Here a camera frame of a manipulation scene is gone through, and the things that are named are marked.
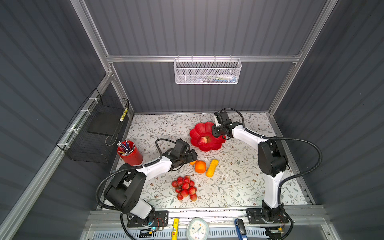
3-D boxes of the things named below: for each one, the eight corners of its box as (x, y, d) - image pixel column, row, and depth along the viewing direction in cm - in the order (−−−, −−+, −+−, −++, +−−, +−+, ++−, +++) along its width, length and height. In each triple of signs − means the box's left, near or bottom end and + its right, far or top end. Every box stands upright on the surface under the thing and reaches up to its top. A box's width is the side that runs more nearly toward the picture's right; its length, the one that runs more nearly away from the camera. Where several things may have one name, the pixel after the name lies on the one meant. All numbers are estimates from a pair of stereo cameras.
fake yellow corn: (205, 175, 90) (206, 173, 87) (212, 160, 96) (213, 157, 93) (211, 178, 89) (212, 176, 85) (218, 163, 95) (219, 160, 92)
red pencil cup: (124, 168, 93) (112, 155, 80) (128, 153, 100) (118, 139, 87) (141, 168, 93) (132, 155, 80) (144, 153, 100) (137, 139, 87)
